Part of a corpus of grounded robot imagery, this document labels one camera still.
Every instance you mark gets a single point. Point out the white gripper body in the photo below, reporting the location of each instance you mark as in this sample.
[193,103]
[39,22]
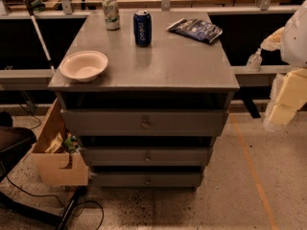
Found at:
[295,38]

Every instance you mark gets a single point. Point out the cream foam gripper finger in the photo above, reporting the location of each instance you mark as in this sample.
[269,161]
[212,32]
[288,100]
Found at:
[288,95]
[273,41]

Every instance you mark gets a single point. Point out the blue chip bag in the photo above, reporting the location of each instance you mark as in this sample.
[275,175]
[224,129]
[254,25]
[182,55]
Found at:
[200,30]

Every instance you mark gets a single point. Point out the white paper bowl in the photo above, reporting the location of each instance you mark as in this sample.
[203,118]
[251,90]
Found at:
[84,66]

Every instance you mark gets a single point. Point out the hand sanitizer bottle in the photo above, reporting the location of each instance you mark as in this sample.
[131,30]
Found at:
[254,61]

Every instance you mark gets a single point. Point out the blue pepsi can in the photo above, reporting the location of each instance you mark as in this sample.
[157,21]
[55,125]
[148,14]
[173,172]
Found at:
[142,28]

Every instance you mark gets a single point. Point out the grey drawer cabinet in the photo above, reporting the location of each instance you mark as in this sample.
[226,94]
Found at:
[150,120]

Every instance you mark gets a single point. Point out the green white soda can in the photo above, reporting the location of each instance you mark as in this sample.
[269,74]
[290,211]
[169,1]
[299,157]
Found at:
[112,16]

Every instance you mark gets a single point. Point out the snack packets in box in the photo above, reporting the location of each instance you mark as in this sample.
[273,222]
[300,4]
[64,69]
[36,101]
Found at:
[61,145]

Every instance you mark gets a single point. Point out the white pole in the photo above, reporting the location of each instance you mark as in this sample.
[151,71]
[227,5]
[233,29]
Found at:
[40,37]

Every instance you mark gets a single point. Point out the wooden box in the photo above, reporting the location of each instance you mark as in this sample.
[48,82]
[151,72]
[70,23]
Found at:
[57,169]

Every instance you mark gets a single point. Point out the black chair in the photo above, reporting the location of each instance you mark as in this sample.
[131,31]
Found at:
[15,142]

